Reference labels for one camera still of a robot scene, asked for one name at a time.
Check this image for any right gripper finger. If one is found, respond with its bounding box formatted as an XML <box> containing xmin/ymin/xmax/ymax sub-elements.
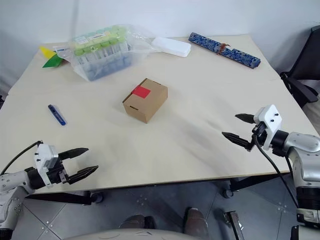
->
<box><xmin>234</xmin><ymin>113</ymin><xmax>256</xmax><ymax>125</ymax></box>
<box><xmin>221</xmin><ymin>131</ymin><xmax>253</xmax><ymax>152</ymax></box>

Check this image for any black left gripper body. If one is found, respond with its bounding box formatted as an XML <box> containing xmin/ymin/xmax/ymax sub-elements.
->
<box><xmin>47</xmin><ymin>156</ymin><xmax>71</xmax><ymax>186</ymax></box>

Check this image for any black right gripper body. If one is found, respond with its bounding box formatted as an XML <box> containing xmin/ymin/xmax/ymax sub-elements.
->
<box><xmin>251</xmin><ymin>121</ymin><xmax>267</xmax><ymax>151</ymax></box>

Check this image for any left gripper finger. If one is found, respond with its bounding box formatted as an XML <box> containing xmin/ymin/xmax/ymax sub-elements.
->
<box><xmin>66</xmin><ymin>164</ymin><xmax>100</xmax><ymax>185</ymax></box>
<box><xmin>58</xmin><ymin>147</ymin><xmax>90</xmax><ymax>161</ymax></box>

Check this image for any blue utility knife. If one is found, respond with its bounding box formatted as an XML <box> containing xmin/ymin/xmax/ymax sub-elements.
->
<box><xmin>47</xmin><ymin>104</ymin><xmax>68</xmax><ymax>126</ymax></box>

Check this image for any brown cardboard box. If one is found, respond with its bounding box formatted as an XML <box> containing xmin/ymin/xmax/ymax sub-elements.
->
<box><xmin>121</xmin><ymin>77</ymin><xmax>169</xmax><ymax>124</ymax></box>

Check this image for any blue patterned long pouch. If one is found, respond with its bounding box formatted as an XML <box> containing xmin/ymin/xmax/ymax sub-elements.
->
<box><xmin>188</xmin><ymin>31</ymin><xmax>262</xmax><ymax>70</ymax></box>

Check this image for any white rectangular case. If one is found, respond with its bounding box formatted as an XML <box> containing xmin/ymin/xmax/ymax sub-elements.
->
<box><xmin>151</xmin><ymin>36</ymin><xmax>192</xmax><ymax>58</ymax></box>

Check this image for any black table leg bar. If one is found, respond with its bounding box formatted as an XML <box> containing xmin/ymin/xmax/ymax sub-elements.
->
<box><xmin>24</xmin><ymin>191</ymin><xmax>92</xmax><ymax>206</ymax></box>
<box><xmin>229</xmin><ymin>173</ymin><xmax>292</xmax><ymax>192</ymax></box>

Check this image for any brown rounded shape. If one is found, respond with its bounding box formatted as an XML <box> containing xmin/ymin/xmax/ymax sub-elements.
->
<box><xmin>183</xmin><ymin>207</ymin><xmax>210</xmax><ymax>240</ymax></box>
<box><xmin>118</xmin><ymin>214</ymin><xmax>157</xmax><ymax>231</ymax></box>

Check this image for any beige rounded robot body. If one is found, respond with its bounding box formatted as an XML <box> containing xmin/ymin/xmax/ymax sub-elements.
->
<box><xmin>62</xmin><ymin>226</ymin><xmax>191</xmax><ymax>240</ymax></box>

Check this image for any black chair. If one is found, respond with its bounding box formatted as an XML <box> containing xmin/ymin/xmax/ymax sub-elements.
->
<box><xmin>279</xmin><ymin>24</ymin><xmax>320</xmax><ymax>108</ymax></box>

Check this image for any red tape seal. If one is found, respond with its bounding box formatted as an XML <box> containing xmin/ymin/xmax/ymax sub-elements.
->
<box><xmin>132</xmin><ymin>85</ymin><xmax>152</xmax><ymax>100</ymax></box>

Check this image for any green folded paper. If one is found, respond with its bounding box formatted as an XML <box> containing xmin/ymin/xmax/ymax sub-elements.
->
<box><xmin>42</xmin><ymin>54</ymin><xmax>63</xmax><ymax>69</ymax></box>

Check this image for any rack of capped sample tubes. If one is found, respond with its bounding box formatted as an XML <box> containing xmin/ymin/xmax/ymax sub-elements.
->
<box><xmin>72</xmin><ymin>24</ymin><xmax>132</xmax><ymax>81</ymax></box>

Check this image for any small clear labelled bag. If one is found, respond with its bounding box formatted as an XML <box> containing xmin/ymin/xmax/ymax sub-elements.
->
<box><xmin>52</xmin><ymin>45</ymin><xmax>73</xmax><ymax>63</ymax></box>

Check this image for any yellow folded paper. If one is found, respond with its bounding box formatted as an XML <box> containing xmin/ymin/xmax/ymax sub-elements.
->
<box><xmin>39</xmin><ymin>45</ymin><xmax>57</xmax><ymax>60</ymax></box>

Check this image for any clear plastic bag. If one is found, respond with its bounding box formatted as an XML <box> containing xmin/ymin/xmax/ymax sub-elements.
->
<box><xmin>68</xmin><ymin>23</ymin><xmax>156</xmax><ymax>82</ymax></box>

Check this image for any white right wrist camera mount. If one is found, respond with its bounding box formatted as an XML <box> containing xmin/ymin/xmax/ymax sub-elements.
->
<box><xmin>254</xmin><ymin>104</ymin><xmax>283</xmax><ymax>151</ymax></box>

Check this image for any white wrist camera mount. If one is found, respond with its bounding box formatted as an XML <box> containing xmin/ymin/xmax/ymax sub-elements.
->
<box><xmin>254</xmin><ymin>104</ymin><xmax>283</xmax><ymax>151</ymax></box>
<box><xmin>33</xmin><ymin>142</ymin><xmax>60</xmax><ymax>188</ymax></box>

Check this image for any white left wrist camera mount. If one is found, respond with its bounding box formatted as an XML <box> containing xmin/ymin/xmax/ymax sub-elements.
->
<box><xmin>33</xmin><ymin>142</ymin><xmax>60</xmax><ymax>188</ymax></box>

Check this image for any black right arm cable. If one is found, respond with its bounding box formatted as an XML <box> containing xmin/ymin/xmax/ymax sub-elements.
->
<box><xmin>252</xmin><ymin>133</ymin><xmax>300</xmax><ymax>209</ymax></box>

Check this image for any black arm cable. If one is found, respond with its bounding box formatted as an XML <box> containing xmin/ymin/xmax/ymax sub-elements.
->
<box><xmin>0</xmin><ymin>140</ymin><xmax>43</xmax><ymax>176</ymax></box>
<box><xmin>252</xmin><ymin>133</ymin><xmax>300</xmax><ymax>209</ymax></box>

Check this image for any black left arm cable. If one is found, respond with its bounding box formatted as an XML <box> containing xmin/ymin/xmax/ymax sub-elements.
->
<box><xmin>0</xmin><ymin>140</ymin><xmax>43</xmax><ymax>176</ymax></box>

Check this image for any brown cord tie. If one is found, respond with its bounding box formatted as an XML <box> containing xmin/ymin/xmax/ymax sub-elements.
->
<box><xmin>216</xmin><ymin>42</ymin><xmax>232</xmax><ymax>55</ymax></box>

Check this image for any dark metal bracket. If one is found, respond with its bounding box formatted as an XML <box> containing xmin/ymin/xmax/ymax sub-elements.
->
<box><xmin>223</xmin><ymin>210</ymin><xmax>245</xmax><ymax>240</ymax></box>

